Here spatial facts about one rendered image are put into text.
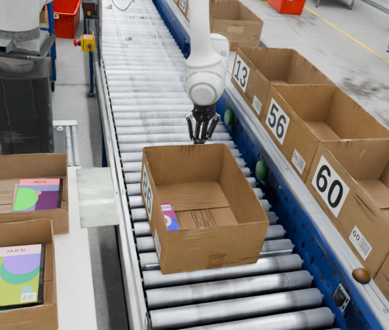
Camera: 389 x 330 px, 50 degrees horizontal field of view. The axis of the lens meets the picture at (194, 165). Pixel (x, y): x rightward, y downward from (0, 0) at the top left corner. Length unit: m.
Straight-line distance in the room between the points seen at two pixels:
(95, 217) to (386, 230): 0.83
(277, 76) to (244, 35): 0.40
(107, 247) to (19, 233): 1.09
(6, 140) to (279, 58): 1.25
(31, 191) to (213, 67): 0.69
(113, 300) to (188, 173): 0.84
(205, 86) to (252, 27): 1.29
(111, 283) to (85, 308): 1.00
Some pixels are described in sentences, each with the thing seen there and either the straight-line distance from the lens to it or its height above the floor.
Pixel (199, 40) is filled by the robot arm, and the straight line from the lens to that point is 1.16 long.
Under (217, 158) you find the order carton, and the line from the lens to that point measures 1.46.
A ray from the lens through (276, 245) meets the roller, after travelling 1.35.
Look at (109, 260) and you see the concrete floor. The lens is 2.21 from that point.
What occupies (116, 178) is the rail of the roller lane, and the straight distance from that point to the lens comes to 1.51.
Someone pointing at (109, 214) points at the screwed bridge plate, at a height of 0.75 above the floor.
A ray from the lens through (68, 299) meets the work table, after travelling 1.15.
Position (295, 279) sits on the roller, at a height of 0.75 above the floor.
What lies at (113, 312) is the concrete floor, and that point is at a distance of 2.03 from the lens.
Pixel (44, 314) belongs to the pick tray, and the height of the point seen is 0.82.
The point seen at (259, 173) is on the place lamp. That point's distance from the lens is 1.52.
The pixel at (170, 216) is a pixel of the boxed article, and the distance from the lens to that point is 1.33.
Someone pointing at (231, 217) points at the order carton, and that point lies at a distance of 1.39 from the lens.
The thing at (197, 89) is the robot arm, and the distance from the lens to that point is 1.13.
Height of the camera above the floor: 1.67
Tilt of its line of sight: 35 degrees down
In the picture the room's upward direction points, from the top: 9 degrees clockwise
